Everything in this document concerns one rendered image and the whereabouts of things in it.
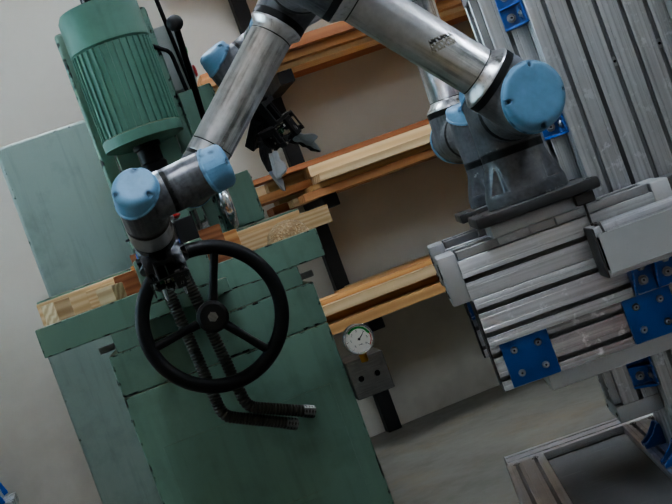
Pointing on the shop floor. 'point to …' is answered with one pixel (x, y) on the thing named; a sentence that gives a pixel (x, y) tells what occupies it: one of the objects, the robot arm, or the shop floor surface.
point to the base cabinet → (266, 456)
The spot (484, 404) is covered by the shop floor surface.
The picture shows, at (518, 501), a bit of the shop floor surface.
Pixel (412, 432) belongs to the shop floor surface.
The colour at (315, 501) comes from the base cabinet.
